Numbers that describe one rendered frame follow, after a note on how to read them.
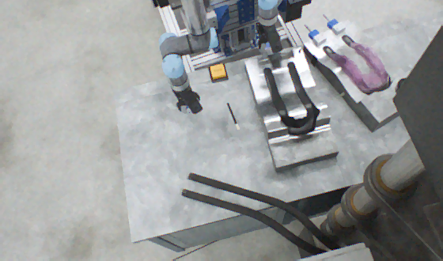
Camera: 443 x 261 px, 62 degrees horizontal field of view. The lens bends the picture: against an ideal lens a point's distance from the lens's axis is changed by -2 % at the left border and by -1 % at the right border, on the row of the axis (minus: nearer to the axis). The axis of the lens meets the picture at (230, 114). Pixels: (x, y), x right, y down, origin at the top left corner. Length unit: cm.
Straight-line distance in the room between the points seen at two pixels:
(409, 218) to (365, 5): 247
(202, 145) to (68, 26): 202
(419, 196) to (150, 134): 117
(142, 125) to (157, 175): 25
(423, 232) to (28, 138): 260
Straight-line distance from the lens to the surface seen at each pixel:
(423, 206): 83
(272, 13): 152
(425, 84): 49
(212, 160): 158
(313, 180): 156
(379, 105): 161
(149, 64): 285
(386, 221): 106
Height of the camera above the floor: 229
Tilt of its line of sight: 65 degrees down
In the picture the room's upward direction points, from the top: 11 degrees counter-clockwise
